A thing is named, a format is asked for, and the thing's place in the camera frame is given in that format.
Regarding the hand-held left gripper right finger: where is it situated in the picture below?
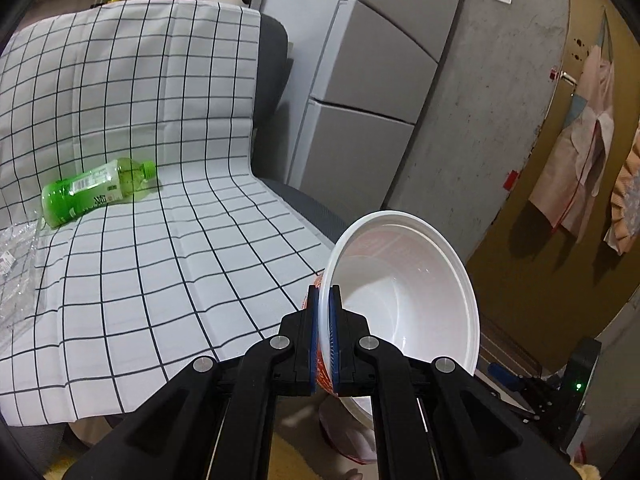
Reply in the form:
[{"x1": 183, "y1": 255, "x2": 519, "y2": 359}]
[{"x1": 329, "y1": 285, "x2": 577, "y2": 480}]

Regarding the white stacked cabinet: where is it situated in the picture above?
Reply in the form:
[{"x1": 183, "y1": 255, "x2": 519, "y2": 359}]
[{"x1": 287, "y1": 0, "x2": 474, "y2": 212}]

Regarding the green plastic bottle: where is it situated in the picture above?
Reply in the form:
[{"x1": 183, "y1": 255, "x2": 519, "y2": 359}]
[{"x1": 41, "y1": 157, "x2": 159, "y2": 229}]

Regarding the white checked blanket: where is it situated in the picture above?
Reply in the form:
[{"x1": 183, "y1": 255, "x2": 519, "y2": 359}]
[{"x1": 0, "y1": 0, "x2": 337, "y2": 429}]

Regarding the metal door handle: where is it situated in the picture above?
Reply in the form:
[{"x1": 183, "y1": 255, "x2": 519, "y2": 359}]
[{"x1": 549, "y1": 66, "x2": 579, "y2": 87}]

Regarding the clear crumpled plastic wrapper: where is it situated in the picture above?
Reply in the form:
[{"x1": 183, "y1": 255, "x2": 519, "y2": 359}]
[{"x1": 0, "y1": 220, "x2": 44, "y2": 334}]

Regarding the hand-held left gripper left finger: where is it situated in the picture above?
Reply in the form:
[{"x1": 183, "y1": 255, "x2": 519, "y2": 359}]
[{"x1": 65, "y1": 285, "x2": 321, "y2": 480}]

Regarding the pink hanging garment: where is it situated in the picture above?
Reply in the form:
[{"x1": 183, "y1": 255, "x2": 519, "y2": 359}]
[{"x1": 527, "y1": 7, "x2": 619, "y2": 242}]

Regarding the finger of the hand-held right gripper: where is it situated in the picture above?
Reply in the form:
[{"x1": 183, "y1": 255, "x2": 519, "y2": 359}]
[{"x1": 487, "y1": 362, "x2": 540, "y2": 424}]

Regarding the brown door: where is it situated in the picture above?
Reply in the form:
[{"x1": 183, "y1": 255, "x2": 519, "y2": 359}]
[{"x1": 464, "y1": 0, "x2": 640, "y2": 372}]

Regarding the peach pleated hanging garment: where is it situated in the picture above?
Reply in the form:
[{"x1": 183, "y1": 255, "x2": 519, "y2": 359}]
[{"x1": 602, "y1": 130, "x2": 640, "y2": 257}]

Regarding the orange white instant noodle bowl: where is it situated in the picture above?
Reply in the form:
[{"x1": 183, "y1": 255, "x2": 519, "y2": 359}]
[{"x1": 300, "y1": 211, "x2": 482, "y2": 466}]

